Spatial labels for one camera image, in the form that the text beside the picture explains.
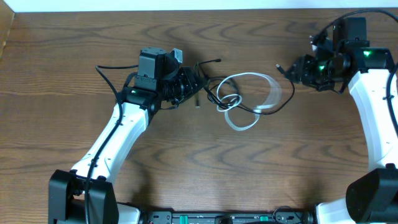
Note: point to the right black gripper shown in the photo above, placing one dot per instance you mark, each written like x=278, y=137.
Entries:
x=302, y=66

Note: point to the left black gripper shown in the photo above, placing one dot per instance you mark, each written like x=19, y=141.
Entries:
x=189, y=83

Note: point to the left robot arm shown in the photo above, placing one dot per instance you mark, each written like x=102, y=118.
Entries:
x=85, y=193

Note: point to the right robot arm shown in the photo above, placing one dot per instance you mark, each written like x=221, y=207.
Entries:
x=369, y=74

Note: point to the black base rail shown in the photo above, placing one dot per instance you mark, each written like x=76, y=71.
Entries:
x=281, y=215

